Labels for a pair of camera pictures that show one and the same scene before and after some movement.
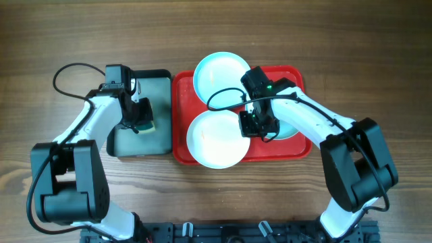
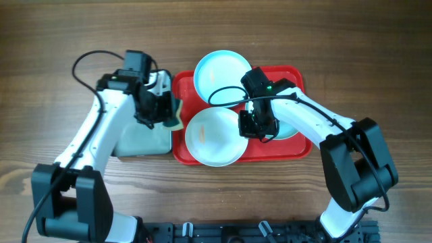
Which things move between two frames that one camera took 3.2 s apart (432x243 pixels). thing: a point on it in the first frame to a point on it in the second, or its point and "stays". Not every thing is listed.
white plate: (214, 140) stays
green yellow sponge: (144, 128) to (175, 123)
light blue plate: (219, 71) stays
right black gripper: (253, 125) stays
